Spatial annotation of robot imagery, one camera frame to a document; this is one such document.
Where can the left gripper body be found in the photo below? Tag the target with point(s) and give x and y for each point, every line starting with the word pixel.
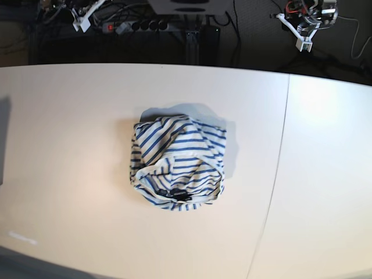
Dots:
pixel 304 18

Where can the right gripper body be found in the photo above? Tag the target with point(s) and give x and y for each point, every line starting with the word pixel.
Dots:
pixel 82 15

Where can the blue white striped T-shirt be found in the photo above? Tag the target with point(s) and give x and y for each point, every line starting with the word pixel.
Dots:
pixel 177 162

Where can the white power strip with plugs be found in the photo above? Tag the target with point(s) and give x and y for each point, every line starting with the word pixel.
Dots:
pixel 135 27

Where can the grey box under table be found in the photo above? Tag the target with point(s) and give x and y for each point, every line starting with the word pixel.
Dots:
pixel 189 7

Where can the black power adapter box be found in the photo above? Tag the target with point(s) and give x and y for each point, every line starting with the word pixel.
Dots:
pixel 209 41

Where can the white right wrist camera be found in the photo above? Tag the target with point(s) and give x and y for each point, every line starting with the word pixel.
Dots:
pixel 81 26

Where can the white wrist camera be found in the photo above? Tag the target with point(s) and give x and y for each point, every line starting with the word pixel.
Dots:
pixel 303 45
pixel 81 26

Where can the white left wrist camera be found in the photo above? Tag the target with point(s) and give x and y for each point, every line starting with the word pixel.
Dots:
pixel 303 45

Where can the aluminium table leg post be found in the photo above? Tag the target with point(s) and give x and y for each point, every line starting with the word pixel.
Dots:
pixel 192 47

